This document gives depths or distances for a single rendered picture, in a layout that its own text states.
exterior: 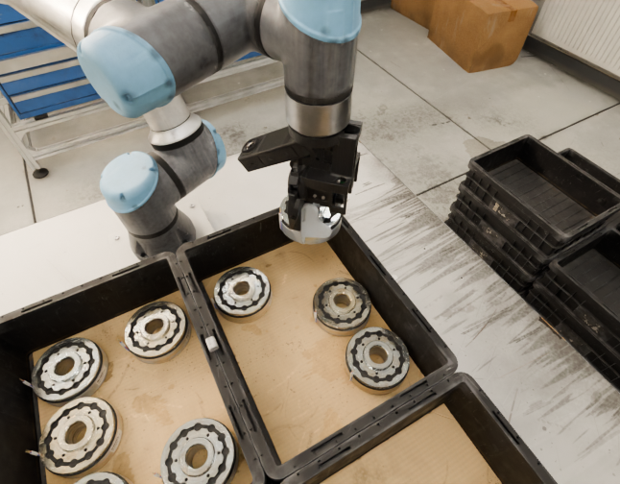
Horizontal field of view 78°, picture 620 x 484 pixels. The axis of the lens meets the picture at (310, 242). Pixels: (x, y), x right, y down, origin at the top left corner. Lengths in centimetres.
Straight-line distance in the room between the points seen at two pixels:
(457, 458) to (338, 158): 46
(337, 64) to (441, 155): 204
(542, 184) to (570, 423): 95
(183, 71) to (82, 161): 222
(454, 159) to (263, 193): 153
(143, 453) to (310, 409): 25
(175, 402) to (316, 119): 48
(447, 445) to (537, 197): 109
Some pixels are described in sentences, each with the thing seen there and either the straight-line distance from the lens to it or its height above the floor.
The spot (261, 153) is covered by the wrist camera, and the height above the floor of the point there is 114.
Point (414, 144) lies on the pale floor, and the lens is 246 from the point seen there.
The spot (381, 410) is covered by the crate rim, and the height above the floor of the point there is 93.
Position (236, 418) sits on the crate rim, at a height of 93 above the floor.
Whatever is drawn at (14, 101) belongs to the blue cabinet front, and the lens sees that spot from 241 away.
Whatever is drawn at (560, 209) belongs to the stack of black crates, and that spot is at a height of 49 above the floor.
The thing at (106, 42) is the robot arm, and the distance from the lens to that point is 40.
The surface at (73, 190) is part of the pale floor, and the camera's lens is 244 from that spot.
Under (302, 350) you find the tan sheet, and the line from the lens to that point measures 69.
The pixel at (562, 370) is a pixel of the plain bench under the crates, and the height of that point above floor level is 70.
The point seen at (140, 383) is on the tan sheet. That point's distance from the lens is 72.
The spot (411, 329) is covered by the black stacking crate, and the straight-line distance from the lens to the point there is 65.
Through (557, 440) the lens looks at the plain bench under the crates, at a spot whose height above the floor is 70.
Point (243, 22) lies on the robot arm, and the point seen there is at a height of 130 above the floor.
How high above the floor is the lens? 146
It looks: 52 degrees down
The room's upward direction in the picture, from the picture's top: straight up
